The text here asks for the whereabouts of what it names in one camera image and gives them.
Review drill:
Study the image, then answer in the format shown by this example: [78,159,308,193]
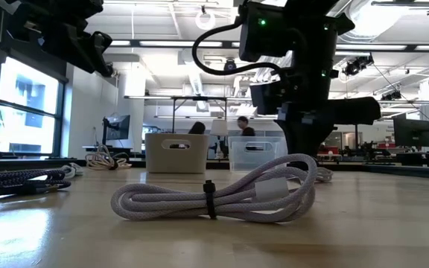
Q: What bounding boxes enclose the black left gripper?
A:
[7,18,114,78]

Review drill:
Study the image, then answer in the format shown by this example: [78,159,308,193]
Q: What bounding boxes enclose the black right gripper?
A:
[276,80,382,159]

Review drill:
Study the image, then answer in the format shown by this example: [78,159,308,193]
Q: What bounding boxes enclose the pink white cable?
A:
[84,144,133,171]

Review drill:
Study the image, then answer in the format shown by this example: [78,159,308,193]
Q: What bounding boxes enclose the thin white cable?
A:
[60,162,85,179]

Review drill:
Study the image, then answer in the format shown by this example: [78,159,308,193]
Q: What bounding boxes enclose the purple braided cable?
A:
[0,167,72,198]

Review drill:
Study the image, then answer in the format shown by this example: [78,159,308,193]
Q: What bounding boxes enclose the thick lilac white braided cable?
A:
[109,153,318,224]

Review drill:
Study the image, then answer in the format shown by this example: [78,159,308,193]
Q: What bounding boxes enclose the clear plastic bin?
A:
[228,135,289,173]

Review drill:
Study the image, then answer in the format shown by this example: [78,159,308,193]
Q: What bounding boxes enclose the person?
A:
[188,121,207,135]
[236,115,256,137]

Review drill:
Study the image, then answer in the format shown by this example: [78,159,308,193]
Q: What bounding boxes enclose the background robot workstation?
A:
[318,139,429,168]

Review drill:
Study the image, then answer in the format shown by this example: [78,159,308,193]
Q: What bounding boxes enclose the white lamp shade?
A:
[209,118,229,137]

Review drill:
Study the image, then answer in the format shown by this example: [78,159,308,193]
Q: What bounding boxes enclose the black ceiling spotlight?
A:
[343,54,375,77]

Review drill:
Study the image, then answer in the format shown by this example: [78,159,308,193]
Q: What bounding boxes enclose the black computer monitor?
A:
[393,118,429,148]
[101,114,131,146]

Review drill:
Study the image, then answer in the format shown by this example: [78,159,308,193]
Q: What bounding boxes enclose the ceiling light strip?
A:
[109,39,238,48]
[335,44,429,52]

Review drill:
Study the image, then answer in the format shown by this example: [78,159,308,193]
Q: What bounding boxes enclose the grey opaque plastic bin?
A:
[144,133,210,175]

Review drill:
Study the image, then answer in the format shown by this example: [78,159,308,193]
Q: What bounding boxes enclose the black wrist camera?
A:
[250,80,286,115]

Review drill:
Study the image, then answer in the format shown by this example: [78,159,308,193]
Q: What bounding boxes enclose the window with dark frame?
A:
[0,51,67,158]

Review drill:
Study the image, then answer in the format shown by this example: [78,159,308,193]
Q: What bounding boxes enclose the black metal table frame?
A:
[0,156,429,182]

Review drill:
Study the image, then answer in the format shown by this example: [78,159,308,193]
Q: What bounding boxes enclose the black metal rig frame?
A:
[124,95,230,135]

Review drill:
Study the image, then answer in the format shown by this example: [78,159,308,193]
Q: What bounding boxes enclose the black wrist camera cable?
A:
[191,16,287,77]

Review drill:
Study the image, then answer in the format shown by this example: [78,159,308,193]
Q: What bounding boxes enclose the white ring light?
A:
[194,9,217,31]

